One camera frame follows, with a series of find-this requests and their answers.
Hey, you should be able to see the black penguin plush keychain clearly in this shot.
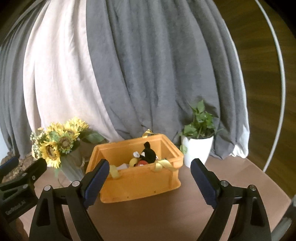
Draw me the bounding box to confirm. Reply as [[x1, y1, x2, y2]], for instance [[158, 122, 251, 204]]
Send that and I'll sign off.
[[129, 142, 158, 167]]

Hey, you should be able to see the sunflower bouquet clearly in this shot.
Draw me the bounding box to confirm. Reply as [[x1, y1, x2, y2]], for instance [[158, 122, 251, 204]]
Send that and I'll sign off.
[[30, 118, 107, 171]]

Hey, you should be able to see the grey ribbed vase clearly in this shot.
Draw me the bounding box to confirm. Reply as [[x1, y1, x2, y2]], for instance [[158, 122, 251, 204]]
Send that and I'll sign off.
[[61, 147, 85, 182]]

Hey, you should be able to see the white plant pot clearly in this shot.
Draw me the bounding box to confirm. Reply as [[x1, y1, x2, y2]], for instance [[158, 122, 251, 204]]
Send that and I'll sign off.
[[181, 136, 214, 168]]

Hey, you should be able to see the green leafy plant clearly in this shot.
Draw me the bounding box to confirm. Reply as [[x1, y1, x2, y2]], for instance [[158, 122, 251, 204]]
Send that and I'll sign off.
[[179, 99, 224, 140]]

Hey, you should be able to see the orange plastic crate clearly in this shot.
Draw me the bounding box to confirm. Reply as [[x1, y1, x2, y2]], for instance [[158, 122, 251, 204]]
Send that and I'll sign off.
[[87, 134, 184, 203]]

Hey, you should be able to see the white sheer curtain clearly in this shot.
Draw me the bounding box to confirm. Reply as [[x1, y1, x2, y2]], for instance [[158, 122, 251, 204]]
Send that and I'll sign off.
[[23, 1, 121, 142]]

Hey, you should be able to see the yellow ribbon back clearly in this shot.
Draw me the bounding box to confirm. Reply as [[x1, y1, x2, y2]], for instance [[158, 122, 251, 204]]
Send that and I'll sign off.
[[142, 129, 156, 138]]

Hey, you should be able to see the white hoop stand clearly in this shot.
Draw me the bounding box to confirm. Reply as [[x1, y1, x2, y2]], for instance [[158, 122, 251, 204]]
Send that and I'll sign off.
[[254, 0, 286, 173]]

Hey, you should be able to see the grey curtain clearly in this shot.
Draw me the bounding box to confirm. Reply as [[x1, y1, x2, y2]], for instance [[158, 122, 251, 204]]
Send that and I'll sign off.
[[1, 1, 250, 159]]

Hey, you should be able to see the yellow ribbon handle left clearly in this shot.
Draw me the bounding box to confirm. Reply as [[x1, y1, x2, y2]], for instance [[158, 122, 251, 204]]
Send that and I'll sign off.
[[109, 165, 120, 179]]

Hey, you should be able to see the yellow ribbon handle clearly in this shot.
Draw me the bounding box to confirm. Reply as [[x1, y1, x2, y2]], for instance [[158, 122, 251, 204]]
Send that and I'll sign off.
[[154, 159, 178, 172], [109, 165, 120, 179]]

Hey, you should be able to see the yellow ribbon handle right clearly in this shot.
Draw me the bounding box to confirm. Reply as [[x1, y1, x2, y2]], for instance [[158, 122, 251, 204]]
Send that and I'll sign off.
[[154, 159, 178, 172]]

